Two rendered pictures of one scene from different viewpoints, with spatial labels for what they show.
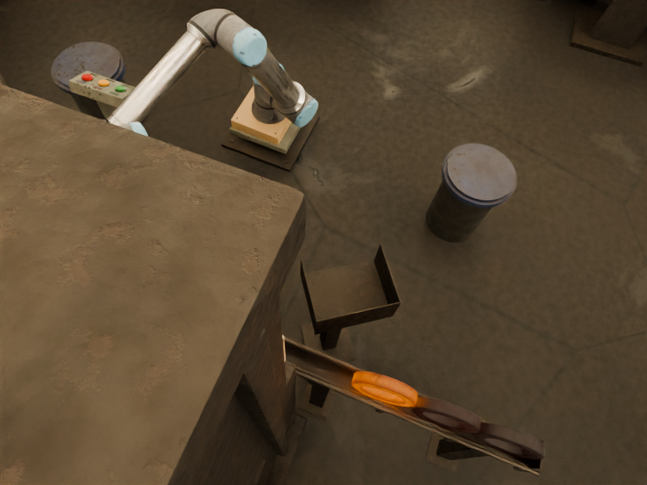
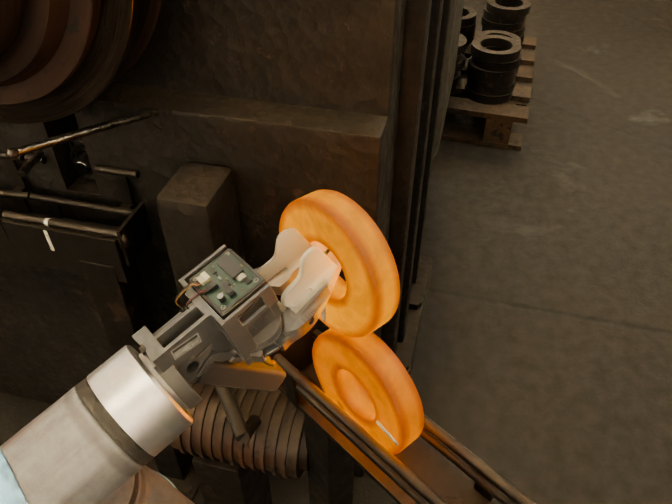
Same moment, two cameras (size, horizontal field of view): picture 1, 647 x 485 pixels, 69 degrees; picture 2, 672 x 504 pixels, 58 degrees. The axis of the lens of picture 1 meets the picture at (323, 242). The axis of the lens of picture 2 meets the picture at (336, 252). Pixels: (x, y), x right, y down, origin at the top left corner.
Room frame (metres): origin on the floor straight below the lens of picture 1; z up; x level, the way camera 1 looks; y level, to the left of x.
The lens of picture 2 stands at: (1.16, 0.90, 1.28)
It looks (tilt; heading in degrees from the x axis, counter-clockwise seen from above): 42 degrees down; 180
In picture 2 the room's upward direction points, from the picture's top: straight up
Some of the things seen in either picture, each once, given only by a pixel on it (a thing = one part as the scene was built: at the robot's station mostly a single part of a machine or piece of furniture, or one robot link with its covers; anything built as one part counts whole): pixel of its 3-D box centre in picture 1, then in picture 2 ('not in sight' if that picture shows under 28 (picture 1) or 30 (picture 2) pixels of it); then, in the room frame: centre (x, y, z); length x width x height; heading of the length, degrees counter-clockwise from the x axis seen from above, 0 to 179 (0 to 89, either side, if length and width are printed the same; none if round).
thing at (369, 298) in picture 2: not in sight; (335, 264); (0.71, 0.90, 0.86); 0.16 x 0.03 x 0.16; 41
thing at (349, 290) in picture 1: (340, 317); not in sight; (0.55, -0.10, 0.36); 0.26 x 0.20 x 0.72; 111
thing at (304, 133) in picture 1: (271, 127); not in sight; (1.66, 0.36, 0.04); 0.40 x 0.40 x 0.08; 74
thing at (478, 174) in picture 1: (464, 197); not in sight; (1.25, -0.63, 0.21); 0.32 x 0.32 x 0.43
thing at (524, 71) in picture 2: not in sight; (394, 39); (-1.42, 1.16, 0.22); 1.20 x 0.81 x 0.44; 74
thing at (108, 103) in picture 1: (126, 132); not in sight; (1.31, 0.95, 0.31); 0.24 x 0.16 x 0.62; 76
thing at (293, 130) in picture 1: (271, 119); not in sight; (1.66, 0.36, 0.10); 0.32 x 0.32 x 0.04; 74
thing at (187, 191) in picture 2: not in sight; (208, 245); (0.48, 0.71, 0.68); 0.11 x 0.08 x 0.24; 166
